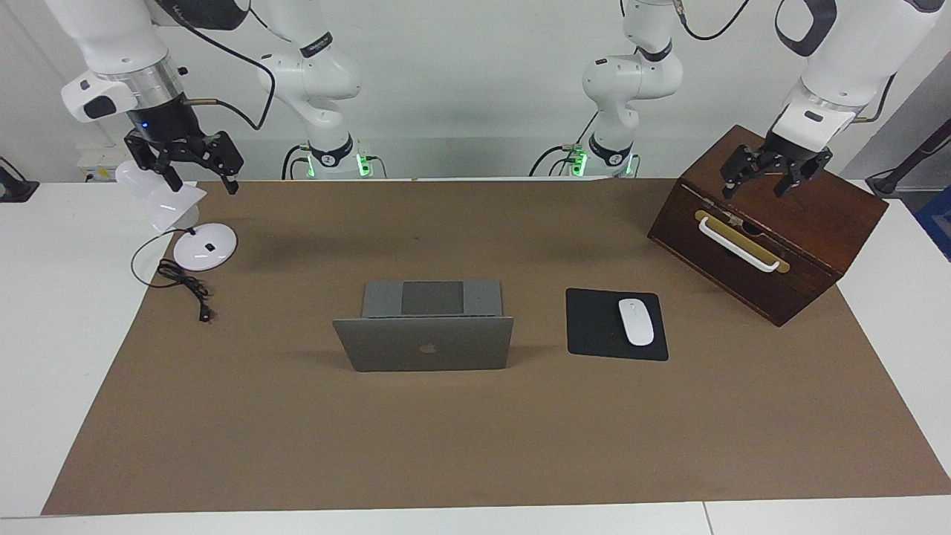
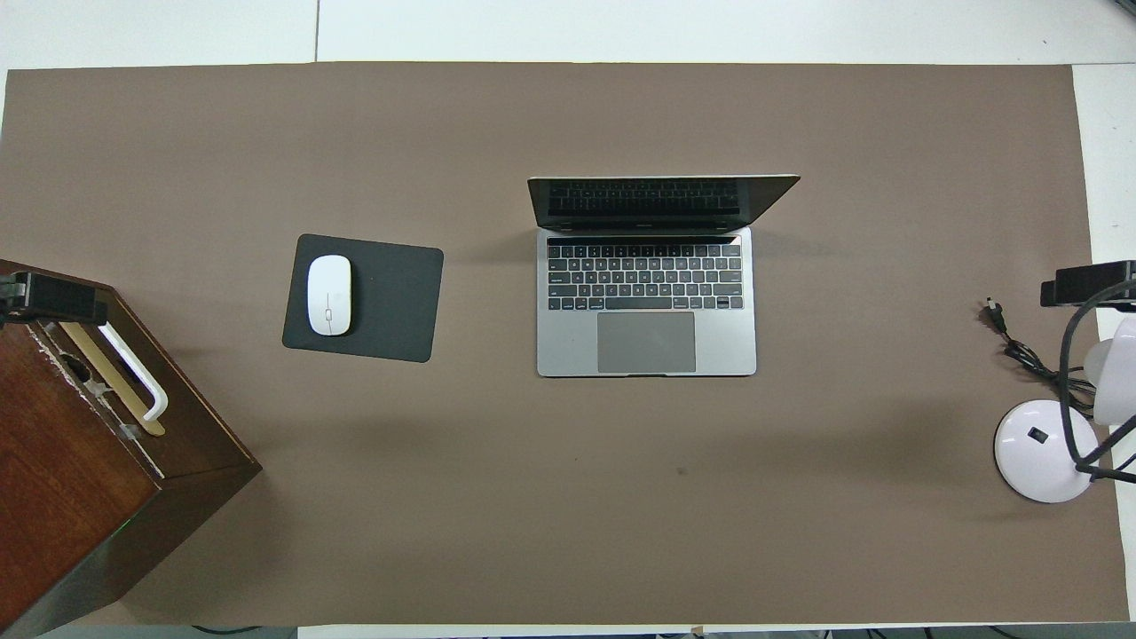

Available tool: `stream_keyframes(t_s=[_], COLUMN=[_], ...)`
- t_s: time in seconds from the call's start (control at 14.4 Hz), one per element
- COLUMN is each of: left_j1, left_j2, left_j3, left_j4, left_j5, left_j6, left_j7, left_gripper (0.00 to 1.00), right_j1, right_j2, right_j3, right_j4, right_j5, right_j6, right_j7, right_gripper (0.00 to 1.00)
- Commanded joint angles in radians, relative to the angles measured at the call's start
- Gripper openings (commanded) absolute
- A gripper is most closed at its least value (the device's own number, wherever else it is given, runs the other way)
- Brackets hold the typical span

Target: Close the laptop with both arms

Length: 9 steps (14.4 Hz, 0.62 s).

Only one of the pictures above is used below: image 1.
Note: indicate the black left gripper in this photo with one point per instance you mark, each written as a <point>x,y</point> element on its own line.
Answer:
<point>791,148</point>

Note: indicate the white desk lamp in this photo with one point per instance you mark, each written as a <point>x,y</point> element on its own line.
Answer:
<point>204,249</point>

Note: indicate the blue object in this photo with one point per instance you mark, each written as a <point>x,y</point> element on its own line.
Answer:
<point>937,223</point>

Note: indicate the black stand foot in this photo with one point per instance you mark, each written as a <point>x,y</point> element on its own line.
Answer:
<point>15,189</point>

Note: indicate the dark brown wooden box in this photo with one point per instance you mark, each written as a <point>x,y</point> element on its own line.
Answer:
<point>817,223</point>

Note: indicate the white wall power strip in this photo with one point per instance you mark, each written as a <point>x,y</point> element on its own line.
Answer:
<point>96,160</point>

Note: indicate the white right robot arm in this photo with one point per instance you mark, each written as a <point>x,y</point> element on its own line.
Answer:
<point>119,37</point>

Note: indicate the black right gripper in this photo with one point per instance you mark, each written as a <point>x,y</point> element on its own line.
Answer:
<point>160,122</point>

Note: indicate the grey aluminium laptop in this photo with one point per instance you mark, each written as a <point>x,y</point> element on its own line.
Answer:
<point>423,345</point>

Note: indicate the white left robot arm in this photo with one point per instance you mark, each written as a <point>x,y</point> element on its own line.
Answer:
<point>854,52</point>

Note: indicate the brown table mat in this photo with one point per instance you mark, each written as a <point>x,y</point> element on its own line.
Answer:
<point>446,446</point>

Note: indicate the black tripod stand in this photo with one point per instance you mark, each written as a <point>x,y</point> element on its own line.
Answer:
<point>891,182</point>

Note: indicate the white computer mouse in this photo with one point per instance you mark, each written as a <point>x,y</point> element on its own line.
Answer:
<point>636,323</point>

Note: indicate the black mouse pad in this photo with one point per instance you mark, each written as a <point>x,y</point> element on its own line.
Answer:
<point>594,327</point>

